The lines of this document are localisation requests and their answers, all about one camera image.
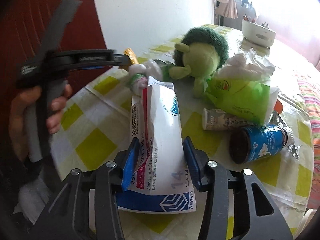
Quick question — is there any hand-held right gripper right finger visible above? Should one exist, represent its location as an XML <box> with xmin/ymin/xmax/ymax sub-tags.
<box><xmin>183</xmin><ymin>137</ymin><xmax>294</xmax><ymax>240</ymax></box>

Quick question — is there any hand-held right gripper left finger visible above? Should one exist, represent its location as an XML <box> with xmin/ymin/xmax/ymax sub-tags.
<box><xmin>31</xmin><ymin>137</ymin><xmax>140</xmax><ymax>240</ymax></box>

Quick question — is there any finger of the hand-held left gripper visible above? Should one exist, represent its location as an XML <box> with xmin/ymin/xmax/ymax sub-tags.
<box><xmin>47</xmin><ymin>49</ymin><xmax>131</xmax><ymax>71</ymax></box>

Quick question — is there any orange snack wrapper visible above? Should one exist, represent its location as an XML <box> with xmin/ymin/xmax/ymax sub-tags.
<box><xmin>119</xmin><ymin>48</ymin><xmax>139</xmax><ymax>72</ymax></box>

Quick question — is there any white cream tube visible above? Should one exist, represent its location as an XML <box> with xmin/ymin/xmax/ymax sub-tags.
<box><xmin>202</xmin><ymin>108</ymin><xmax>260</xmax><ymax>131</ymax></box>

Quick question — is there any white blue medicine box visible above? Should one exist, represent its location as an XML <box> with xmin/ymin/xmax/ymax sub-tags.
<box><xmin>117</xmin><ymin>76</ymin><xmax>198</xmax><ymax>214</ymax></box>

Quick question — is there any brown medicine bottle grey cap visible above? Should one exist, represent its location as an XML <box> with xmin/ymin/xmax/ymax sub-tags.
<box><xmin>229</xmin><ymin>125</ymin><xmax>294</xmax><ymax>165</ymax></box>

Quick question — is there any person's left hand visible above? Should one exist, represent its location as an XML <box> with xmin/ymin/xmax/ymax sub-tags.
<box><xmin>9</xmin><ymin>84</ymin><xmax>73</xmax><ymax>163</ymax></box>

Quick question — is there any dark red door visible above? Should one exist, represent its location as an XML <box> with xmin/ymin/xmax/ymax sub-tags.
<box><xmin>0</xmin><ymin>0</ymin><xmax>108</xmax><ymax>100</ymax></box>

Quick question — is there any crumpled white pink wrapper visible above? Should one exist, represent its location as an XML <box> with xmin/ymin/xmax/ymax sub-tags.
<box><xmin>129</xmin><ymin>60</ymin><xmax>165</xmax><ymax>95</ymax></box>

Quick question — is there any green tissue pack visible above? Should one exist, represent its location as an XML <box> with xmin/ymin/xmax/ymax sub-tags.
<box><xmin>204</xmin><ymin>54</ymin><xmax>279</xmax><ymax>126</ymax></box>

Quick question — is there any black packet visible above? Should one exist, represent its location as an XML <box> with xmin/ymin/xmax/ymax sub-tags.
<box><xmin>271</xmin><ymin>111</ymin><xmax>288</xmax><ymax>130</ymax></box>

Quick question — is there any green plush toy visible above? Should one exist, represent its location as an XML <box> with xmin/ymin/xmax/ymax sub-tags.
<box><xmin>162</xmin><ymin>27</ymin><xmax>229</xmax><ymax>98</ymax></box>

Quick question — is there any silver foil blister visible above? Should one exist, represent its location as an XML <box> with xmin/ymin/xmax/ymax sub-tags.
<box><xmin>287</xmin><ymin>144</ymin><xmax>302</xmax><ymax>159</ymax></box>

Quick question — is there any white plastic container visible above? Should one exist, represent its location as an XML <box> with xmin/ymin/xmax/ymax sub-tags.
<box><xmin>241</xmin><ymin>15</ymin><xmax>277</xmax><ymax>46</ymax></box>

